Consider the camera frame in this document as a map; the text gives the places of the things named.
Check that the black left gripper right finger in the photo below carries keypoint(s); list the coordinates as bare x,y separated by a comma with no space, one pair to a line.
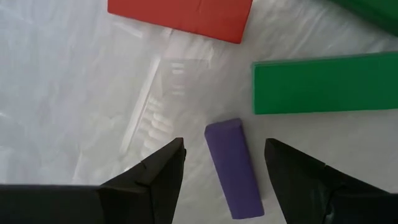
317,193

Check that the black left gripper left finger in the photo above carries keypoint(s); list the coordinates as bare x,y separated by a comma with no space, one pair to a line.
124,199

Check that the long purple block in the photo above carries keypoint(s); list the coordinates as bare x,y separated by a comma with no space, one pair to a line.
233,168

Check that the long green block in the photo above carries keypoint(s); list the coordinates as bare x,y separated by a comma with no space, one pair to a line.
326,84

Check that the large red block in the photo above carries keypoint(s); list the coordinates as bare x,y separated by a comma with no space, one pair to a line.
186,15

